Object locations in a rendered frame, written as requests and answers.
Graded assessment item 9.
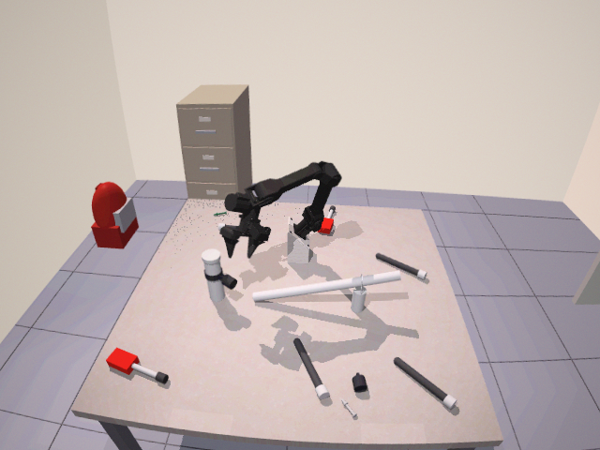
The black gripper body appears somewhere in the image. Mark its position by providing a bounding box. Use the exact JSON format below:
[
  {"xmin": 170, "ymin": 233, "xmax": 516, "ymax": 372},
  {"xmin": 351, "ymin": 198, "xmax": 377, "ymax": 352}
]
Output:
[{"xmin": 219, "ymin": 213, "xmax": 258, "ymax": 240}]

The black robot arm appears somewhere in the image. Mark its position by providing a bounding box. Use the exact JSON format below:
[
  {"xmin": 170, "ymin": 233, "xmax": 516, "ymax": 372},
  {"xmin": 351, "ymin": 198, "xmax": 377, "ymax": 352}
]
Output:
[{"xmin": 224, "ymin": 161, "xmax": 342, "ymax": 241}]

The grey bolt with nut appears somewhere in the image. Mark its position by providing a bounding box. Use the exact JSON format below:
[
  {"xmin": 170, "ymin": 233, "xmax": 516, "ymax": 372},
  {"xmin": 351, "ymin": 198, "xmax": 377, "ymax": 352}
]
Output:
[{"xmin": 341, "ymin": 399, "xmax": 357, "ymax": 417}]

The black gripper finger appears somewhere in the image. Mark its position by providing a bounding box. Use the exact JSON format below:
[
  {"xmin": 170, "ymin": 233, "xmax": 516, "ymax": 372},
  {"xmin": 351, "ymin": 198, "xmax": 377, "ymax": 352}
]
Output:
[
  {"xmin": 222, "ymin": 235, "xmax": 240, "ymax": 259},
  {"xmin": 247, "ymin": 237, "xmax": 265, "ymax": 259}
]

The black rod with white end cap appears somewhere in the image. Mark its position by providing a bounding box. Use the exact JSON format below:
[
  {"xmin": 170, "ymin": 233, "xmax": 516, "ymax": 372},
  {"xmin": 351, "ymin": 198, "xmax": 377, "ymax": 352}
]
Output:
[
  {"xmin": 293, "ymin": 338, "xmax": 330, "ymax": 399},
  {"xmin": 376, "ymin": 253, "xmax": 428, "ymax": 280},
  {"xmin": 393, "ymin": 357, "xmax": 457, "ymax": 409},
  {"xmin": 218, "ymin": 223, "xmax": 237, "ymax": 231}
]

